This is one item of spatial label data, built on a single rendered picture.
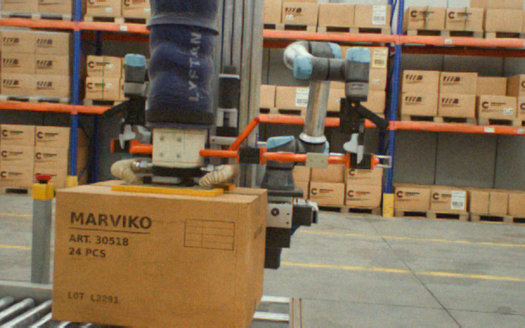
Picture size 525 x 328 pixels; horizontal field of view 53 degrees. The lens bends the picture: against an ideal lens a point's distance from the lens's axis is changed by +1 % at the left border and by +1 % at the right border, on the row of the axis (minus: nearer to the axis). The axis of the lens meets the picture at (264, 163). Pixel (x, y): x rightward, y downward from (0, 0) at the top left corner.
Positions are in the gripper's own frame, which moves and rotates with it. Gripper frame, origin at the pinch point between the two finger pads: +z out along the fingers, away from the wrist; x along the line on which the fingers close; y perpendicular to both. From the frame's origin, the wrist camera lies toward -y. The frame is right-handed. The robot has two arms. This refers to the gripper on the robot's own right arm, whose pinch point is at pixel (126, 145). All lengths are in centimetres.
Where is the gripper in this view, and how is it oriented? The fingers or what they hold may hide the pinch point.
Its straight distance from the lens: 212.5
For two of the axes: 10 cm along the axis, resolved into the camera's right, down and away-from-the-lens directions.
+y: 9.9, 0.7, -1.5
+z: -0.7, 10.0, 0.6
